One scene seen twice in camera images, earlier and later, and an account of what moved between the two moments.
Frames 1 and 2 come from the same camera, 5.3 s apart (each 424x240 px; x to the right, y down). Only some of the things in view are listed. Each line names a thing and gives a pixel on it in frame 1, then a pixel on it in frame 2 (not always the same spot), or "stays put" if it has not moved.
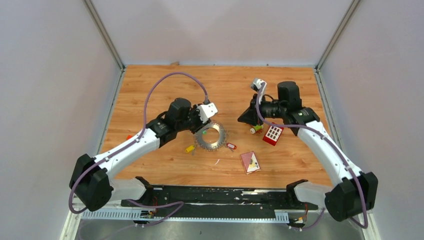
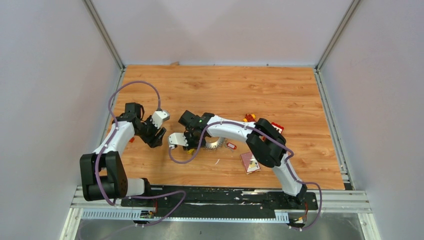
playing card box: (250, 162) stays put
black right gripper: (250, 116) -> (191, 145)
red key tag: (231, 146) stays put
